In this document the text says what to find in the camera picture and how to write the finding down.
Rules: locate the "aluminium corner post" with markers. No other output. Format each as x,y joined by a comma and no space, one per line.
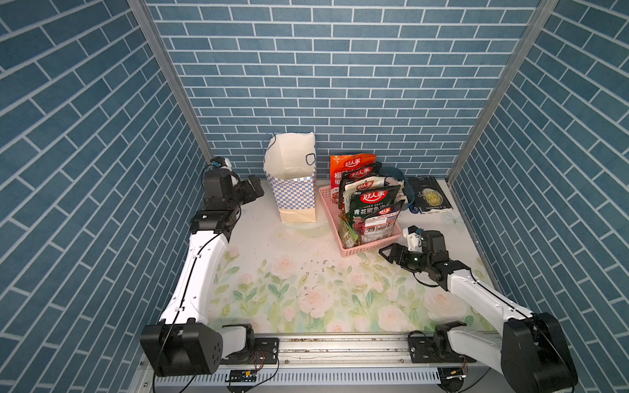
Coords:
152,35
537,22

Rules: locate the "white green condiment packet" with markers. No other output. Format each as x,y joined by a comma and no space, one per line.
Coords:
368,183

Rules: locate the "black book with yellow picture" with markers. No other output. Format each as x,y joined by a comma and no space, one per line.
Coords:
429,198

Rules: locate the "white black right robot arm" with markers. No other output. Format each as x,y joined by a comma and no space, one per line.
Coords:
528,349

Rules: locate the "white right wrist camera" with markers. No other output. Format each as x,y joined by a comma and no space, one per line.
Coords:
413,237

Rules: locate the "blue checkered paper bag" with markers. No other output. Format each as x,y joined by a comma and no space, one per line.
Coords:
290,168

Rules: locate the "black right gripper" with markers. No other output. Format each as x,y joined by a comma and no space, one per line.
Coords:
394,253

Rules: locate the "aluminium corner post left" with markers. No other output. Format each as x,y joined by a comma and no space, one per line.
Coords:
152,35

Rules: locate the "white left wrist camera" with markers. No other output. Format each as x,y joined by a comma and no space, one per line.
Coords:
221,163

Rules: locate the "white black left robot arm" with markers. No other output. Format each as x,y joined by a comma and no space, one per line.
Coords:
182,343

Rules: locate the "aluminium corner post right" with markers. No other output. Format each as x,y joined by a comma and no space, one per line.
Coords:
537,22

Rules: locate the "dark green fish condiment packet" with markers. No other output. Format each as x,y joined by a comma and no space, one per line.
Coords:
364,203

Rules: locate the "dark teal storage bin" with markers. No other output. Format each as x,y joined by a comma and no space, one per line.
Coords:
395,177

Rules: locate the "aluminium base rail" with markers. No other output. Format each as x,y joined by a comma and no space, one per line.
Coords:
326,362

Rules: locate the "small green condiment packet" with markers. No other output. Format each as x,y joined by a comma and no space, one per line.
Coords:
347,234

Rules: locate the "floral table mat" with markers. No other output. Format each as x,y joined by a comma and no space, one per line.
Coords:
293,279

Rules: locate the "black red condiment packet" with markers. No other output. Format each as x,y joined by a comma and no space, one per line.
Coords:
356,175

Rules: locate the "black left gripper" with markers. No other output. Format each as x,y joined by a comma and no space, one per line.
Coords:
250,195

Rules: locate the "orange condiment packet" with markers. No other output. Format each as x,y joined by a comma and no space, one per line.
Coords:
341,164

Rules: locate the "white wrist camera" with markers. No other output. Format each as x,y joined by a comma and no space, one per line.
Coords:
413,237
221,163

